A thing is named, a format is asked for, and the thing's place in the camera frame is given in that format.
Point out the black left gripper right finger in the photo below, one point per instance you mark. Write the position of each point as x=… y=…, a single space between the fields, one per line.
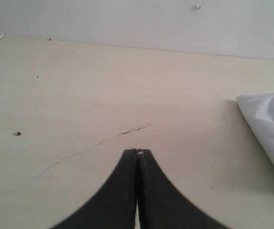
x=161 y=205

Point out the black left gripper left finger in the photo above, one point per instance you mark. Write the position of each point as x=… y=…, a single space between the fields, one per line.
x=113 y=206

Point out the white t-shirt red Chinese lettering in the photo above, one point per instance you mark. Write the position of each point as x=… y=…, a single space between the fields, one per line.
x=258 y=111

